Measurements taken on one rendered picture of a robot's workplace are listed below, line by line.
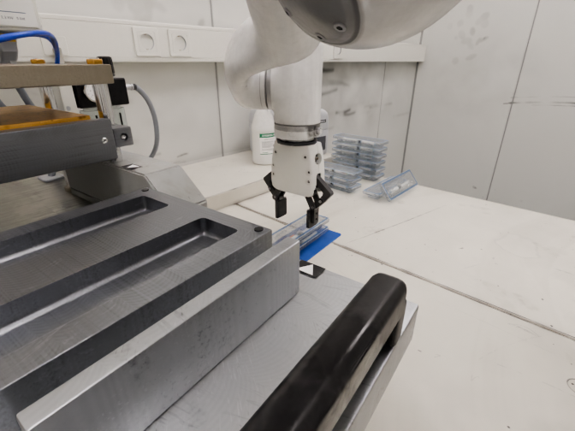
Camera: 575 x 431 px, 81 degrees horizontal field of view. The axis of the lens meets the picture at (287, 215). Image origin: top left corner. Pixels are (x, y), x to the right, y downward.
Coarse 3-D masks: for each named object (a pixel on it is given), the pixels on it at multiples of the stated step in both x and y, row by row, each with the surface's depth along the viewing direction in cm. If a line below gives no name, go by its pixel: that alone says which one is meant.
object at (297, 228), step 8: (304, 216) 76; (320, 216) 76; (288, 224) 72; (296, 224) 72; (304, 224) 72; (280, 232) 69; (288, 232) 69; (296, 232) 69; (304, 232) 69; (272, 240) 66; (280, 240) 66
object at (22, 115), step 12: (0, 108) 43; (12, 108) 43; (24, 108) 43; (36, 108) 43; (0, 120) 34; (12, 120) 34; (24, 120) 34; (36, 120) 34; (48, 120) 34; (60, 120) 35; (72, 120) 36
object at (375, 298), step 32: (384, 288) 17; (352, 320) 15; (384, 320) 15; (320, 352) 13; (352, 352) 13; (288, 384) 12; (320, 384) 12; (352, 384) 13; (256, 416) 11; (288, 416) 11; (320, 416) 11
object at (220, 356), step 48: (288, 240) 21; (240, 288) 17; (288, 288) 22; (336, 288) 23; (144, 336) 14; (192, 336) 15; (240, 336) 18; (288, 336) 19; (96, 384) 12; (144, 384) 14; (192, 384) 16; (240, 384) 16; (384, 384) 19
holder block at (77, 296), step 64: (128, 192) 33; (0, 256) 24; (64, 256) 22; (128, 256) 23; (192, 256) 22; (256, 256) 25; (0, 320) 18; (64, 320) 19; (128, 320) 17; (0, 384) 14
